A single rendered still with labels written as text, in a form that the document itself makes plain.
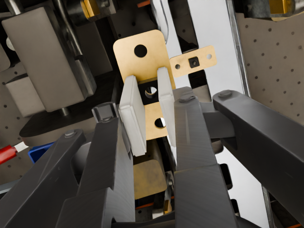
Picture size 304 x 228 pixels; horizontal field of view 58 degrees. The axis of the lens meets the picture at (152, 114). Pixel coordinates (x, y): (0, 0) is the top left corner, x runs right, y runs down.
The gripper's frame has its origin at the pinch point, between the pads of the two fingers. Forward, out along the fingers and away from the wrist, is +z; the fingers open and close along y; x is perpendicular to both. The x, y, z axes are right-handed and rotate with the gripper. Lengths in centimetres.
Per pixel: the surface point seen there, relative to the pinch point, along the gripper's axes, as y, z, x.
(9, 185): -24.0, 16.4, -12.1
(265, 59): 31, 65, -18
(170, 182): -3.2, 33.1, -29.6
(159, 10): 3.1, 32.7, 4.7
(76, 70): -8.6, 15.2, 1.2
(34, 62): -12.1, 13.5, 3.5
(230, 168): 10.3, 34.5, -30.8
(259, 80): 29, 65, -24
